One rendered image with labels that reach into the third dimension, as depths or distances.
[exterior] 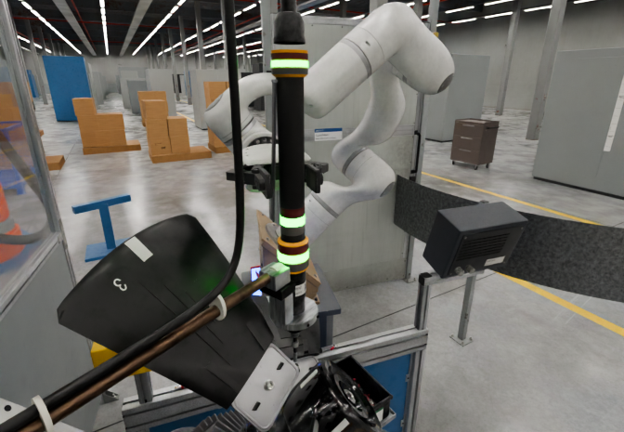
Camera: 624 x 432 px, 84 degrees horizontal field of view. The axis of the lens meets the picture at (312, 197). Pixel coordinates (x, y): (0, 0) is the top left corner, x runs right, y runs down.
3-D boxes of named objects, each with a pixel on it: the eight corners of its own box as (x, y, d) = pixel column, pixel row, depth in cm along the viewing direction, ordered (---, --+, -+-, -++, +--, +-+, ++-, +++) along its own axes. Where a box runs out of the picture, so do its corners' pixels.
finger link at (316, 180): (320, 179, 53) (338, 191, 47) (300, 181, 52) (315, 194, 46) (320, 158, 52) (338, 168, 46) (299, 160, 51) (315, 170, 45)
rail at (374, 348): (126, 435, 88) (121, 411, 86) (128, 421, 92) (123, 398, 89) (426, 348, 116) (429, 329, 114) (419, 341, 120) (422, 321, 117)
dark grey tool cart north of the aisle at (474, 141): (479, 171, 652) (487, 123, 623) (448, 164, 706) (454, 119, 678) (494, 168, 675) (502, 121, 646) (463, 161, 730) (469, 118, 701)
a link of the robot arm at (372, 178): (318, 196, 124) (364, 147, 122) (354, 233, 117) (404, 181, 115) (305, 189, 113) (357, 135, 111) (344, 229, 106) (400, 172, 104)
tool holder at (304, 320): (289, 346, 46) (288, 282, 43) (251, 326, 50) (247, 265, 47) (327, 312, 53) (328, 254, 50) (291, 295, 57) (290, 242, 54)
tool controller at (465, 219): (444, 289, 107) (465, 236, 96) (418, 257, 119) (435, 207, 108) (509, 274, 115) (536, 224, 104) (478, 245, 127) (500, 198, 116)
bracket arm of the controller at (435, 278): (423, 286, 108) (424, 278, 107) (418, 281, 111) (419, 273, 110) (484, 273, 115) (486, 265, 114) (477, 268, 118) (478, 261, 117)
